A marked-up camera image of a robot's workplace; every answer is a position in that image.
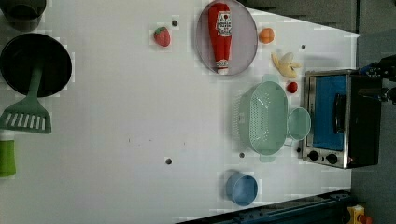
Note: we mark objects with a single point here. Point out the mint green plastic strainer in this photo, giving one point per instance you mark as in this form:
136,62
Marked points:
262,118

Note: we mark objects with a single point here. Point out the grey round plate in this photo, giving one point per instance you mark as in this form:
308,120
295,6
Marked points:
244,39

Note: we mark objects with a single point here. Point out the toy strawberry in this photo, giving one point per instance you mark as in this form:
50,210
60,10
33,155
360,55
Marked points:
162,37

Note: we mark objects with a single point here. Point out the blue plastic cup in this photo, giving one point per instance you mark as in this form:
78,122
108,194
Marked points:
241,189

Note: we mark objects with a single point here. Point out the plush red ketchup bottle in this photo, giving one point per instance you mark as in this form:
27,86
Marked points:
220,31

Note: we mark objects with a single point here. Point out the small red toy tomato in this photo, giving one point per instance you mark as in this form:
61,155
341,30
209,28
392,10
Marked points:
292,87

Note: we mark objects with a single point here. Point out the toy peeled banana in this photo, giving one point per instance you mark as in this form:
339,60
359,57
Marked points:
285,65

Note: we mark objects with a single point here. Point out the mint green mug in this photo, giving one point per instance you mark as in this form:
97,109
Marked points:
298,125

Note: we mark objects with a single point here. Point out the toy orange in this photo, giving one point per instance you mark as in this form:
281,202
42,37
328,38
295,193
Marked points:
267,35

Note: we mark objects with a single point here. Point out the silver black toaster oven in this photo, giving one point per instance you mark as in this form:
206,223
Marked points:
345,112

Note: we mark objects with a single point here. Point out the green slotted spatula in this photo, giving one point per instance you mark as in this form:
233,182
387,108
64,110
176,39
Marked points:
28,115

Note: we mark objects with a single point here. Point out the black round pan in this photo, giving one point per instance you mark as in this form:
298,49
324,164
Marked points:
20,55

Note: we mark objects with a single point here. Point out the yellow red clamp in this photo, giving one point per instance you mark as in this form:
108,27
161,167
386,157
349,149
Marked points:
357,215

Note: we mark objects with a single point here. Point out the green white bottle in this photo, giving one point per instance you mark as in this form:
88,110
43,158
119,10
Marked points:
7,154

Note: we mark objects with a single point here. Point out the dark grey cup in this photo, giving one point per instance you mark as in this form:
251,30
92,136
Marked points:
23,15

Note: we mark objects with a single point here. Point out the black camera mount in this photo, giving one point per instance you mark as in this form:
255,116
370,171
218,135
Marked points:
384,69

